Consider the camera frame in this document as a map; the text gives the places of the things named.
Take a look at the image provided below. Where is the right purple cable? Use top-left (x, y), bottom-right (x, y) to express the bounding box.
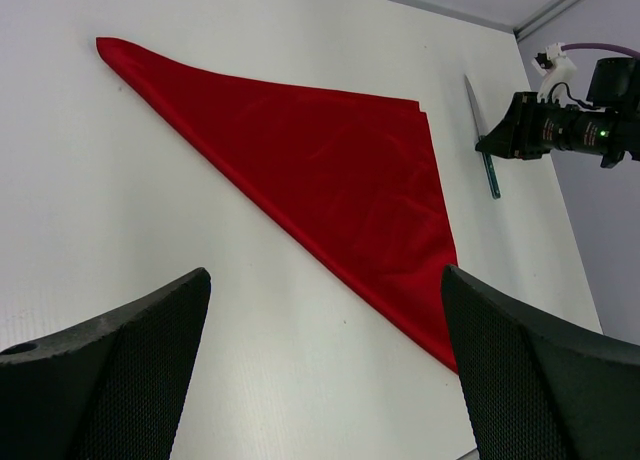
top-left (559, 39), bottom-right (640, 60)

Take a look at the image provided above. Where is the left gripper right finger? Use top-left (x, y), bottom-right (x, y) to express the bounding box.
top-left (441, 265), bottom-right (639, 459)

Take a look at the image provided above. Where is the right aluminium frame post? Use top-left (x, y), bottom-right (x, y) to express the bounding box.
top-left (513, 0), bottom-right (583, 41)

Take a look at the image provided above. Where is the green handled knife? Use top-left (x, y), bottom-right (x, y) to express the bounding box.
top-left (462, 73), bottom-right (502, 200)

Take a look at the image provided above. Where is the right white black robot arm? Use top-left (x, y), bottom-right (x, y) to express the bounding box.
top-left (475, 57), bottom-right (639, 169)

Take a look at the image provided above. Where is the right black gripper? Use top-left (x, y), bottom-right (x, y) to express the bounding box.
top-left (475, 93), bottom-right (639, 168)

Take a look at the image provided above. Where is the red cloth napkin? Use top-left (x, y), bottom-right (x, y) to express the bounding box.
top-left (96, 37), bottom-right (457, 368)

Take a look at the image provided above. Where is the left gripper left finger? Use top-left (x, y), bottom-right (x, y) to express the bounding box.
top-left (1, 268), bottom-right (211, 459)

